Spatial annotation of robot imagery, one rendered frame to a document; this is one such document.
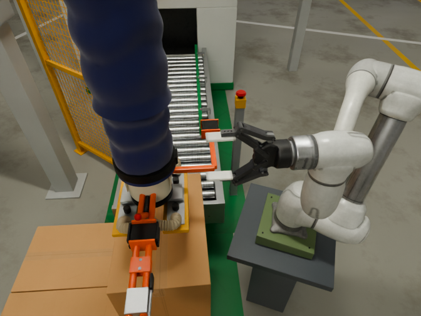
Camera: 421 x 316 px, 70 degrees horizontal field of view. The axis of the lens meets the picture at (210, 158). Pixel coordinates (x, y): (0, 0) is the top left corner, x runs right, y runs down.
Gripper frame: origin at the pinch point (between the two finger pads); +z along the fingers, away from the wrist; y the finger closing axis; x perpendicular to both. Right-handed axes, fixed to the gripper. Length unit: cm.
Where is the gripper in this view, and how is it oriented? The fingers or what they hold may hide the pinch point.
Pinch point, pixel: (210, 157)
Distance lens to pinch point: 76.0
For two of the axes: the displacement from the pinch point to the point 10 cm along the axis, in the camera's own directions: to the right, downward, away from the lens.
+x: -0.9, -6.8, 7.2
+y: 0.0, 7.3, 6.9
